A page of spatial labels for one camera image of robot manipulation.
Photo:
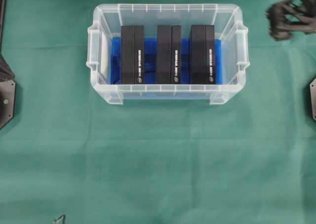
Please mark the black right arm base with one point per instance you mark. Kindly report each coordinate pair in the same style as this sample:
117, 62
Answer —
313, 97

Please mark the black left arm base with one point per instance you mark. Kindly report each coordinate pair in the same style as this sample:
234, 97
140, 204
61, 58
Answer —
7, 92

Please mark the blue cloth case liner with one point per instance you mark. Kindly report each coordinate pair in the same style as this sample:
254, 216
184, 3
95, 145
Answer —
150, 61

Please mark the small metal clip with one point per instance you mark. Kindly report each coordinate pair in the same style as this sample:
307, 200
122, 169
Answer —
60, 220

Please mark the black box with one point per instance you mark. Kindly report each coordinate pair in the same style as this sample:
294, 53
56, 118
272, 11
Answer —
168, 59
202, 55
132, 55

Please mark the clear plastic storage case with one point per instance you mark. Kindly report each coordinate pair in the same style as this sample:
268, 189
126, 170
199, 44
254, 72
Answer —
229, 29

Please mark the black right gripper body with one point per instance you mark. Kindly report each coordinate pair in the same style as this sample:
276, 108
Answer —
288, 16

